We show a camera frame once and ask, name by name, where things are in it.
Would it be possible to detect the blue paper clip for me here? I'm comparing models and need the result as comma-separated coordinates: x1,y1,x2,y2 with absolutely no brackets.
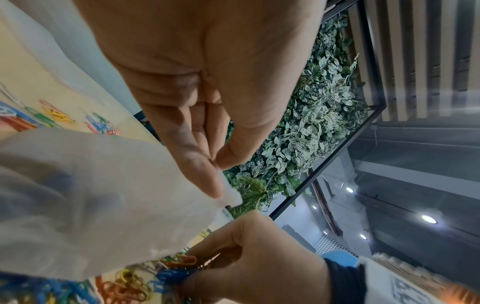
149,268,198,294

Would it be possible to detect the person's right forearm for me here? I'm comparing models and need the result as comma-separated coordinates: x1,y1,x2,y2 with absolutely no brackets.
438,281,480,304

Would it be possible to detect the person's right hand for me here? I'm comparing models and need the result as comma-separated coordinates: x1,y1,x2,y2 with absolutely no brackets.
178,210,333,304

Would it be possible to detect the orange paper clip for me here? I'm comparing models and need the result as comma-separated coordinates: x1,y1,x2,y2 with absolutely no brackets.
164,255,198,268

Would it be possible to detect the green plant wall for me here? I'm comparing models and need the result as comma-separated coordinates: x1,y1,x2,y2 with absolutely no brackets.
222,12,376,220

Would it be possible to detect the pile of coloured paper clips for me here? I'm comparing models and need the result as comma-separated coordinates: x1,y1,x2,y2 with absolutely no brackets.
0,86,211,304

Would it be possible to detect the translucent plastic bag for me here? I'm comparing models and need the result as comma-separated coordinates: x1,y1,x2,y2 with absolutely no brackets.
0,127,244,281

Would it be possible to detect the round wooden table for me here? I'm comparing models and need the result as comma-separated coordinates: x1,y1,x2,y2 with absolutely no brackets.
0,6,211,304

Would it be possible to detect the blue armchair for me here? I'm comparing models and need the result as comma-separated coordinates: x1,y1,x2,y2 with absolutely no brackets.
322,249,359,268

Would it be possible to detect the person's left hand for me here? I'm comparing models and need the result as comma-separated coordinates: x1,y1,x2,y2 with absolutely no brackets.
70,0,328,199

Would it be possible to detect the black metal frame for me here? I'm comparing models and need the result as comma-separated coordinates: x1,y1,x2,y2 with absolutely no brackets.
269,0,388,220

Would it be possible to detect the black right wristband with markers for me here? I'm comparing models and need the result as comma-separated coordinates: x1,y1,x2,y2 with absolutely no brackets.
323,256,367,304

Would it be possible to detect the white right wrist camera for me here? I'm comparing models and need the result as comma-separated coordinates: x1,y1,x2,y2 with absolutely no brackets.
357,255,451,304

